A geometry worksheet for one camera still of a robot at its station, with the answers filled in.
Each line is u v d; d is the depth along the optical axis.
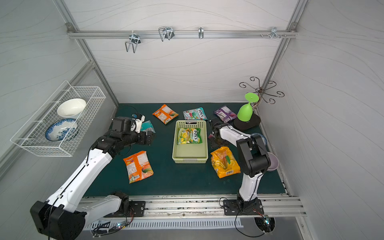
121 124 0.56
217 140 0.81
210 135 1.00
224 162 0.86
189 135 1.00
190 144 0.97
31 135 0.57
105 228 0.69
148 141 0.69
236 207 0.73
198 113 1.12
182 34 0.80
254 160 0.50
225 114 1.12
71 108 0.71
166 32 0.76
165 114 1.12
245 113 0.85
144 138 0.68
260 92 0.84
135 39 0.78
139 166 0.87
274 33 0.77
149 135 0.69
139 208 0.74
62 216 0.36
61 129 0.65
